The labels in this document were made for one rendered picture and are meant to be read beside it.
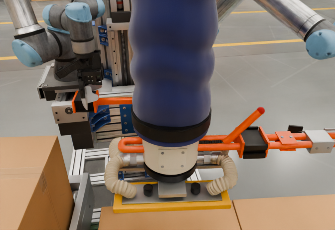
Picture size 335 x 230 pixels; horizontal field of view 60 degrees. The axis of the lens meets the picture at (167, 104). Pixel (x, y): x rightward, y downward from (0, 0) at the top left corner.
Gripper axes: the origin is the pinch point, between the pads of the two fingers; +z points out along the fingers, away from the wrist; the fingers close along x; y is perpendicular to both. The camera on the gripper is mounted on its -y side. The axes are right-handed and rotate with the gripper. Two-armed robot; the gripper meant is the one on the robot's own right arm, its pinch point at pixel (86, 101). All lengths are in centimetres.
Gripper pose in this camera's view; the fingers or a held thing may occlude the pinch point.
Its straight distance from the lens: 113.2
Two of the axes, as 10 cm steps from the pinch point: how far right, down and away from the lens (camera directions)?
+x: -0.6, -5.3, 8.5
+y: 10.0, -0.3, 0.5
